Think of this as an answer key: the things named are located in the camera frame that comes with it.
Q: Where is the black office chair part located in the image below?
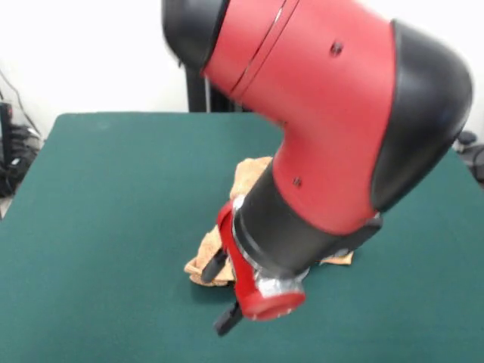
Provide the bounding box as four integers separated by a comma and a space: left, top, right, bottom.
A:
455, 130, 484, 178

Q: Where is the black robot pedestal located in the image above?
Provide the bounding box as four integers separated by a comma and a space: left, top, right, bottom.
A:
177, 56, 254, 113

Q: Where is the black equipment with cables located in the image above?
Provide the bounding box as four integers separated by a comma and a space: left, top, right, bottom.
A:
0, 101, 42, 198

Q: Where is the tan terry towel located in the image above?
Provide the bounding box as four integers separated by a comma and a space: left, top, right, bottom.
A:
184, 156, 355, 287

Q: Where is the dark green table cloth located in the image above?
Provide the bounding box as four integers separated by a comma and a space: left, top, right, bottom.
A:
0, 111, 484, 363

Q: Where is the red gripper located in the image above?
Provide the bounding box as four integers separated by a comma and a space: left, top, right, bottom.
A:
202, 199, 306, 337

